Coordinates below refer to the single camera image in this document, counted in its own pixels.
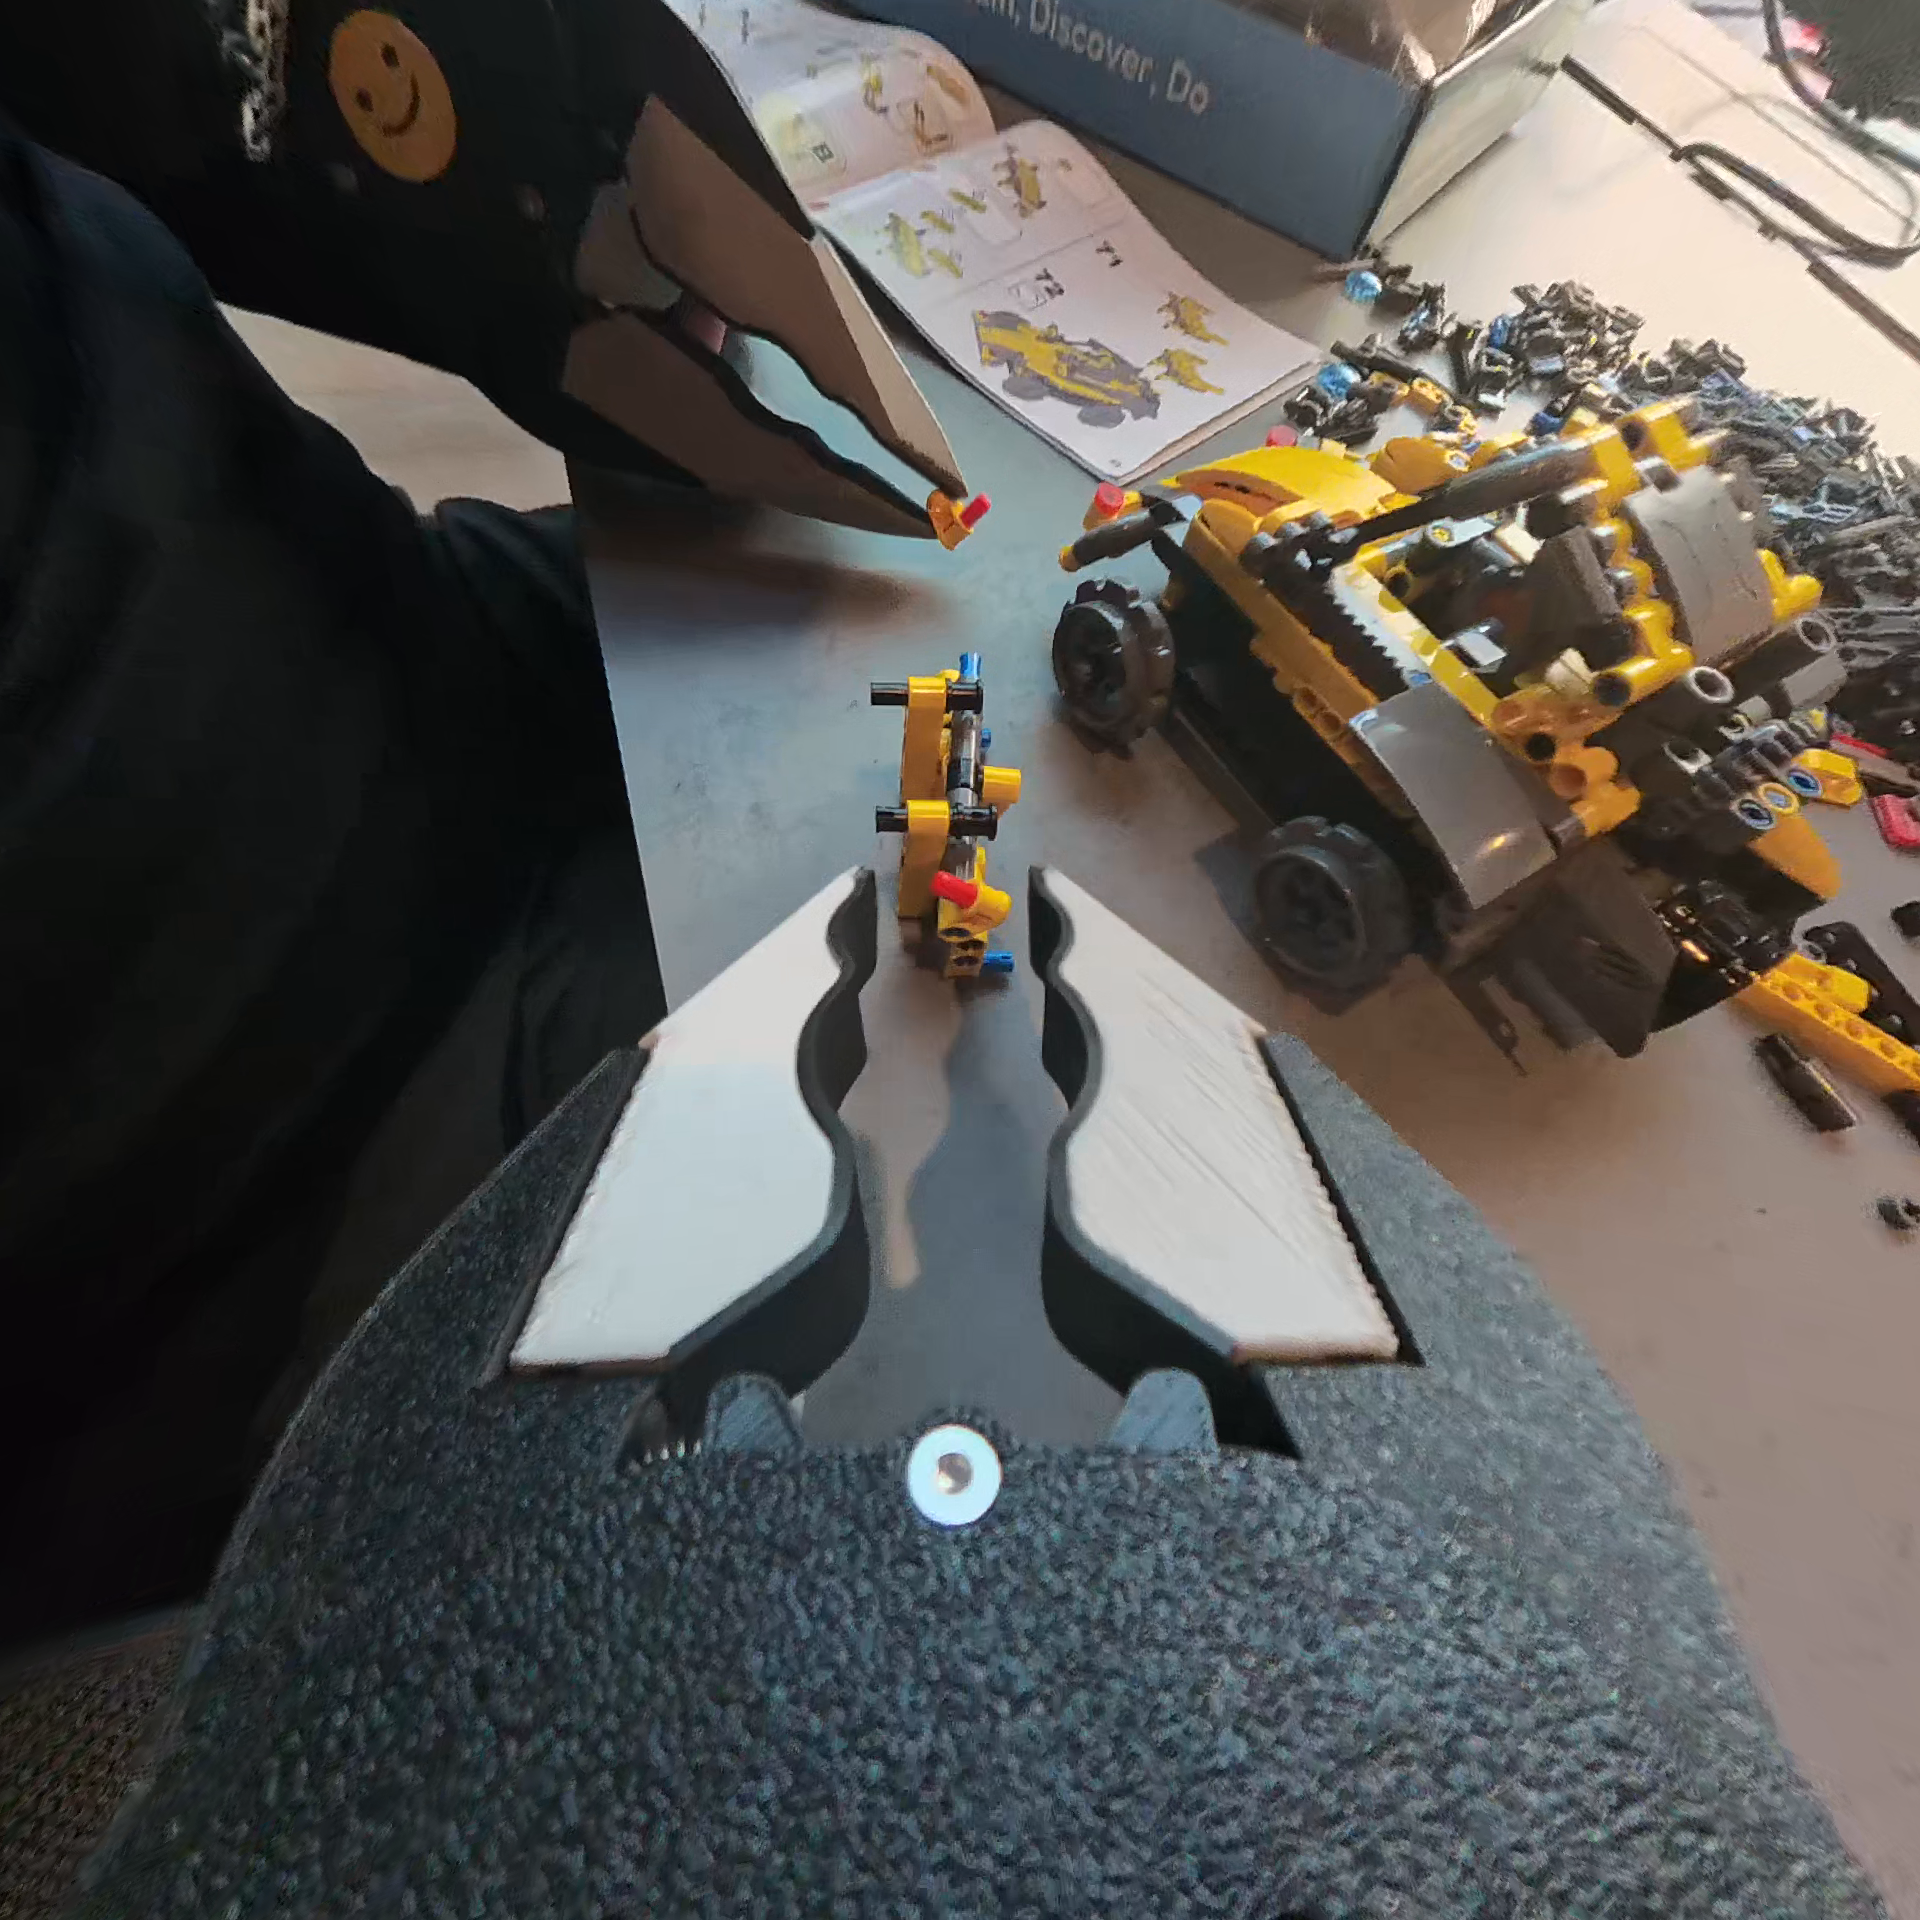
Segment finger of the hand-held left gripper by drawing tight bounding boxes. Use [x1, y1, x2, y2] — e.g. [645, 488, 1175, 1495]
[577, 94, 970, 495]
[558, 306, 940, 539]

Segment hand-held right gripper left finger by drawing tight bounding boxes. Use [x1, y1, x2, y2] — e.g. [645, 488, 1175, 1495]
[510, 866, 881, 1449]

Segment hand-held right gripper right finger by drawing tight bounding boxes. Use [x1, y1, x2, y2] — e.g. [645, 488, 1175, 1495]
[1026, 863, 1426, 1454]

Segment yellow brick subassembly blue pins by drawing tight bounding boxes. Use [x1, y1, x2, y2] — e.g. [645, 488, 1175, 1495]
[870, 649, 1025, 981]

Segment person's left forearm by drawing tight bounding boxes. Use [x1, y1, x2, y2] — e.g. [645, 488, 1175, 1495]
[0, 0, 572, 495]

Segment grey desk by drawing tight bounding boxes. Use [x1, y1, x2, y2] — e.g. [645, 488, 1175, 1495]
[570, 0, 1920, 1875]

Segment brick instruction booklet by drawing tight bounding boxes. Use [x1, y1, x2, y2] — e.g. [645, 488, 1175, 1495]
[661, 0, 1329, 485]

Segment dark blue cardboard box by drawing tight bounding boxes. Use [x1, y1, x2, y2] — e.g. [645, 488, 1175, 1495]
[838, 0, 1599, 259]

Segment person's dark clothed body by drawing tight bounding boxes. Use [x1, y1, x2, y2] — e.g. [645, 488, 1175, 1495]
[0, 119, 669, 1651]

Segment yellow toy brick car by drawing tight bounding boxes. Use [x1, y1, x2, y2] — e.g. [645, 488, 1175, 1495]
[1049, 397, 1846, 1067]

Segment small black brick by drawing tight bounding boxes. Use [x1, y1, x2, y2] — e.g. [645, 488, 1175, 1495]
[1755, 1030, 1863, 1134]

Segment yellow beam with black pins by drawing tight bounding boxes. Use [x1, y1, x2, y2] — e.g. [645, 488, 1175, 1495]
[1733, 920, 1920, 1097]

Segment clear plastic bag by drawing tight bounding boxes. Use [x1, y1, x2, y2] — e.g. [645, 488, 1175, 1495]
[1319, 0, 1561, 83]

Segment black mesh seat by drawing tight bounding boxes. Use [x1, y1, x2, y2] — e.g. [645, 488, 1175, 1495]
[0, 1610, 197, 1920]

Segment pile of dark small bricks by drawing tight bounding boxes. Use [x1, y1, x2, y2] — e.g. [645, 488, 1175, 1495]
[1283, 263, 1920, 722]

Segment black cable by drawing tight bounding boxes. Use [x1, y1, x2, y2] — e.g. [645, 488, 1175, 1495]
[1558, 0, 1920, 360]

